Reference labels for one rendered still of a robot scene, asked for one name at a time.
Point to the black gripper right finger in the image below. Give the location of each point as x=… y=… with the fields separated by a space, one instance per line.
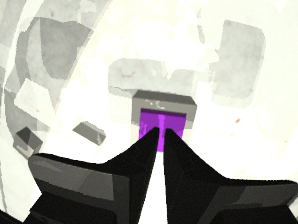
x=195 y=192

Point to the purple button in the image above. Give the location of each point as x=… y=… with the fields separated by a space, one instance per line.
x=162 y=110

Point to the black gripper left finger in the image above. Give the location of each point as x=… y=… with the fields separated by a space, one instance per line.
x=120 y=184

